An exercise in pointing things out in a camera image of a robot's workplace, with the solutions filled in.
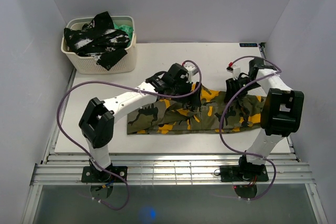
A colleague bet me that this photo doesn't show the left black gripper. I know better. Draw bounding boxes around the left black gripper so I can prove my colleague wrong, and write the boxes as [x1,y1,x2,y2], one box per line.
[170,79,201,107]

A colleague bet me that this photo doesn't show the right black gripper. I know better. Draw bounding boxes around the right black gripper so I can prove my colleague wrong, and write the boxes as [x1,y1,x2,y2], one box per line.
[223,76,260,103]

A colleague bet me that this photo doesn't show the yellow camouflage trousers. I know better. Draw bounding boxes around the yellow camouflage trousers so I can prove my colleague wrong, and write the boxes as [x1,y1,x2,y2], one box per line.
[127,87,266,135]

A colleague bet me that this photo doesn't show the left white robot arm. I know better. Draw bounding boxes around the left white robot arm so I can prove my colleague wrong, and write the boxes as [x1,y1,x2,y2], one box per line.
[79,63,201,183]

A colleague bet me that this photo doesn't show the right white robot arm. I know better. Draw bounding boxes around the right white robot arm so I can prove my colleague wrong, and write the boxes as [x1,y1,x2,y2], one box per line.
[220,57,304,183]

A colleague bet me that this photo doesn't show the black white patterned trousers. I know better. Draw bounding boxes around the black white patterned trousers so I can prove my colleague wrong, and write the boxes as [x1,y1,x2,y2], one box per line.
[64,11,131,70]

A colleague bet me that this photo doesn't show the blue table label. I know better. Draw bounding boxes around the blue table label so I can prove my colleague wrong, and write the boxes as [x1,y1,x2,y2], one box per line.
[239,43,258,47]

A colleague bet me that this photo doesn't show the green cloth in basket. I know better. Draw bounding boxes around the green cloth in basket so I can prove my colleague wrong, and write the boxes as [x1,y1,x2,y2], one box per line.
[113,23,134,41]

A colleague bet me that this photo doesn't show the white perforated laundry basket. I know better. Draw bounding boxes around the white perforated laundry basket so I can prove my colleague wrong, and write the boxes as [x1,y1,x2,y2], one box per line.
[61,15,137,74]

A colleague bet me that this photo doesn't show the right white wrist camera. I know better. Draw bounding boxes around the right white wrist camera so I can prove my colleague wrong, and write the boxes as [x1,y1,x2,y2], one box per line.
[226,62,241,80]

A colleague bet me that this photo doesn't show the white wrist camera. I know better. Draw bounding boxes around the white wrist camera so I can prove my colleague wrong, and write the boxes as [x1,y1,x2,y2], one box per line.
[182,65,198,83]
[226,62,241,80]

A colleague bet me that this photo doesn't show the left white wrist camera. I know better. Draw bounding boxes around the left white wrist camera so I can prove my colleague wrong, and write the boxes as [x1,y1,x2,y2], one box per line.
[182,65,198,83]

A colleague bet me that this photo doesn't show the aluminium table edge rail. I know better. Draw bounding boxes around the aluminium table edge rail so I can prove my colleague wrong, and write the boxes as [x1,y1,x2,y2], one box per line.
[258,42,267,59]

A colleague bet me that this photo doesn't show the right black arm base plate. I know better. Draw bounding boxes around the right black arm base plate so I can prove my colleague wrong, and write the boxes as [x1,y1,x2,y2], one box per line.
[219,165,269,182]

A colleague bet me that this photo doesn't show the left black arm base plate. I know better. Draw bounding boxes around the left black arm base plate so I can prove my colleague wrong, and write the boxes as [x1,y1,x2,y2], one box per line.
[81,165,128,184]

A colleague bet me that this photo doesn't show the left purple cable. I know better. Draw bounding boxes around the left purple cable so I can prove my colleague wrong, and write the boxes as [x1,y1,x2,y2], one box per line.
[56,59,202,211]

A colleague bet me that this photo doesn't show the aluminium front rail frame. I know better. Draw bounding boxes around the aluminium front rail frame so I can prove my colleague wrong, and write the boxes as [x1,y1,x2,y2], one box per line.
[31,153,315,186]

